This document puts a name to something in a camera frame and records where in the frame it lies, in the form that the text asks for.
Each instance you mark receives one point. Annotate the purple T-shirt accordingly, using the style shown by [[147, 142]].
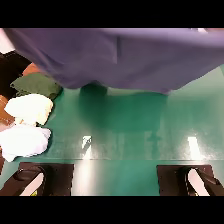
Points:
[[133, 56]]

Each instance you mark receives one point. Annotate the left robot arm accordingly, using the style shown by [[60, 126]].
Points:
[[23, 180]]

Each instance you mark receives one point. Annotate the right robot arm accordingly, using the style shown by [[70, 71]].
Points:
[[196, 180]]

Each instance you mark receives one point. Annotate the dark green garment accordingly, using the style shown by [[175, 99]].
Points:
[[36, 85]]

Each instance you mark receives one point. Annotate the cream garment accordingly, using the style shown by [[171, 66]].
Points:
[[30, 108]]

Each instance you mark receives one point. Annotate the orange garment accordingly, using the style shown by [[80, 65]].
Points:
[[30, 69]]

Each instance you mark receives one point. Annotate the white garment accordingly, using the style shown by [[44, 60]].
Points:
[[23, 141]]

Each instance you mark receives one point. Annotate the black garment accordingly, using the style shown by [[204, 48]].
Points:
[[10, 73]]

